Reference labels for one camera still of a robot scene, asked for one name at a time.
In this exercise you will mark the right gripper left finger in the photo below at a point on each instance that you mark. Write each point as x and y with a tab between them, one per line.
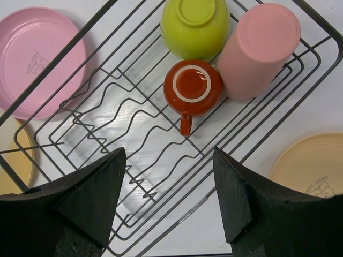
70	216

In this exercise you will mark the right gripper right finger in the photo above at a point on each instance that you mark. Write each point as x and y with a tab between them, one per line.
263	218

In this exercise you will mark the yellow plastic plate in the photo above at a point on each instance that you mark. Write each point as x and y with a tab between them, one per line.
312	166

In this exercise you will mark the orange black mug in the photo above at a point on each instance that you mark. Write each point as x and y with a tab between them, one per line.
192	87

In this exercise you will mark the salmon pink cup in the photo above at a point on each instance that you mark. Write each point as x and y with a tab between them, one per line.
263	40

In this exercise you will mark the lime green bowl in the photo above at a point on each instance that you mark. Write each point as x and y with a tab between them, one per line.
195	29

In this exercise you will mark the cream yellow floral plate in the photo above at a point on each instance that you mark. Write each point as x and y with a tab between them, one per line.
16	159

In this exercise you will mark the pink plastic plate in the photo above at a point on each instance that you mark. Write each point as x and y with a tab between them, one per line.
30	39

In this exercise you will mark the dark wire dish rack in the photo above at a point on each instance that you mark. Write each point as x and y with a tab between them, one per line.
168	204

